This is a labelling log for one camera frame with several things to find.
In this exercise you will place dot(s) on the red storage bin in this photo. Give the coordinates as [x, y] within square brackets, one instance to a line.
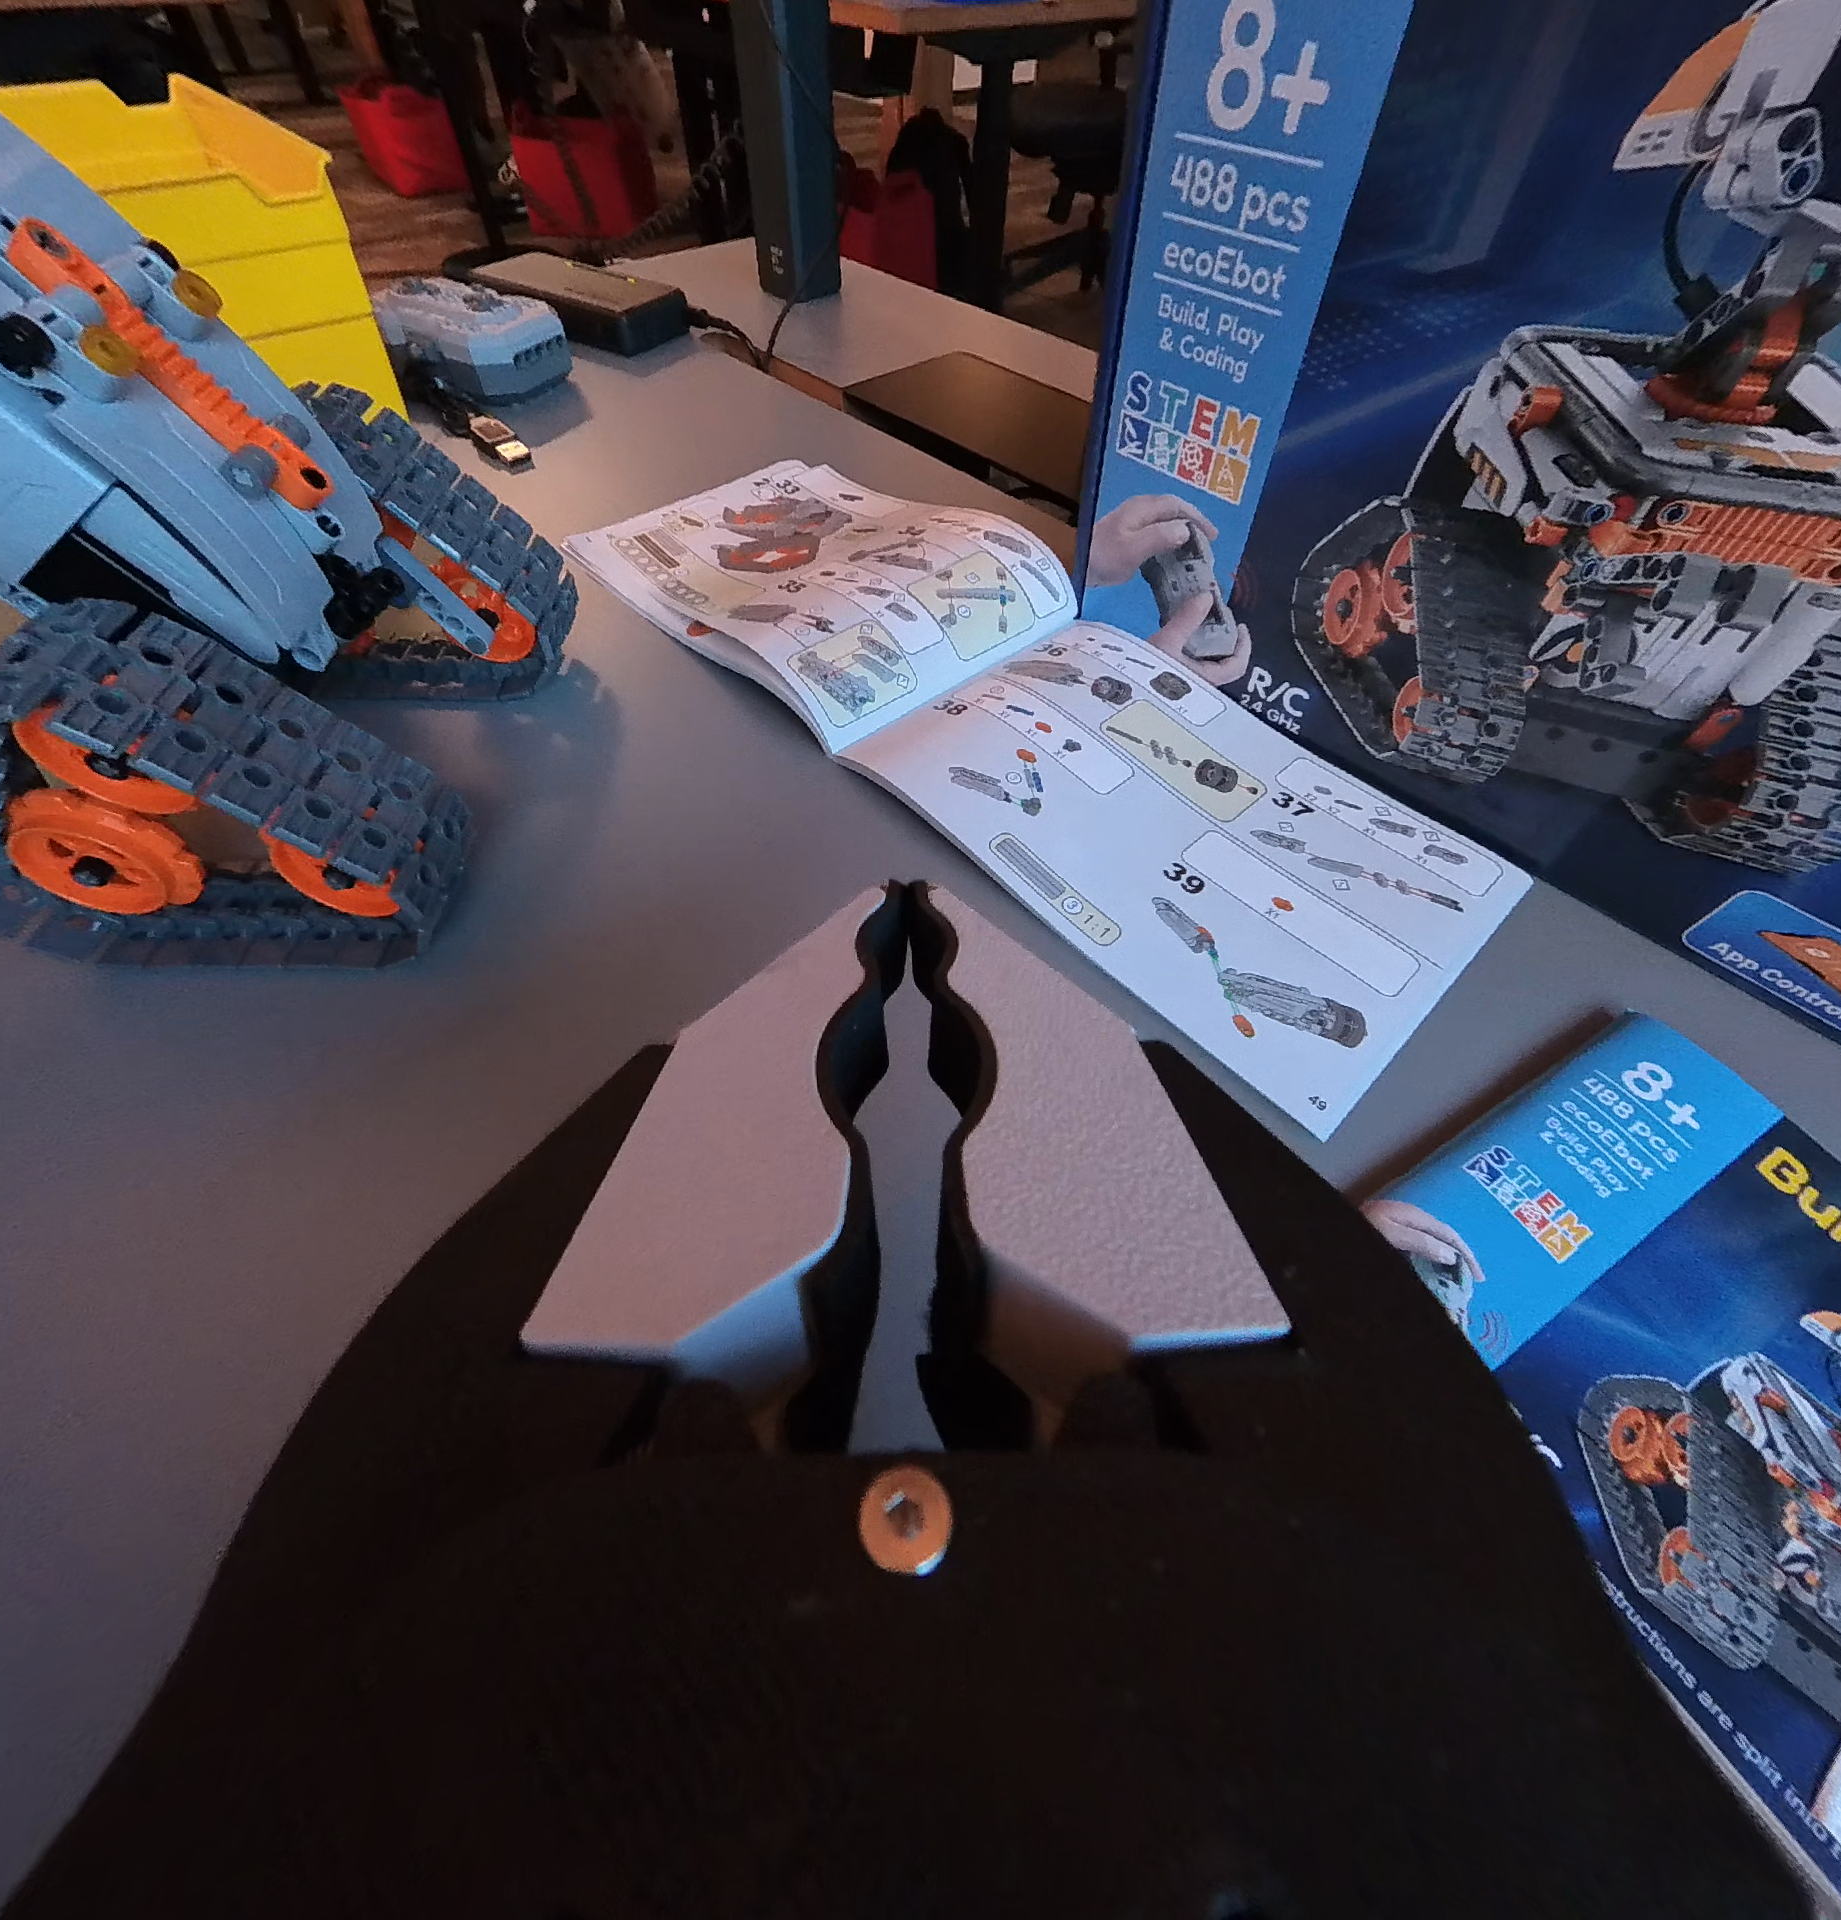
[585, 172]
[403, 136]
[887, 226]

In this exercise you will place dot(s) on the blue robot kit box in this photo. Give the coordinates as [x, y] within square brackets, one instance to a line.
[1460, 375]

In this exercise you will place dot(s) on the black flat device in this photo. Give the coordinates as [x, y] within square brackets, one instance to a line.
[980, 412]

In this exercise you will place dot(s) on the neighbouring grey desk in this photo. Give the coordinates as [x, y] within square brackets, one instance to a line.
[889, 322]

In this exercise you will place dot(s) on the blue leaflet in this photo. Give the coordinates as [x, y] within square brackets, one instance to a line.
[1655, 1350]

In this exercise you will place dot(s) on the dark monitor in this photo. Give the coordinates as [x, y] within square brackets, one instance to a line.
[784, 136]

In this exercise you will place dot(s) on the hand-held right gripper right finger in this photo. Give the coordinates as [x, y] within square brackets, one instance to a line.
[1117, 1200]

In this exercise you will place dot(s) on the open instruction booklet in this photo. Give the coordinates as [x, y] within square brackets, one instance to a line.
[1086, 782]

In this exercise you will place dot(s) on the grey orange tracked toy robot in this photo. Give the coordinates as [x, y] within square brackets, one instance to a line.
[157, 495]

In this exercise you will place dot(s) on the grey toy motor block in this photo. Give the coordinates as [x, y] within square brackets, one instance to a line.
[471, 339]

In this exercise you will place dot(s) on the yellow storage bin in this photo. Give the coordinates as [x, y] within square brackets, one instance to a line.
[231, 226]

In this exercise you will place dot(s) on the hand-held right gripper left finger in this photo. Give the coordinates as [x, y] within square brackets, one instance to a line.
[711, 1200]

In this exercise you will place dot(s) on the black power adapter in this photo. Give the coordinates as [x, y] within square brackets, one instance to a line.
[589, 302]

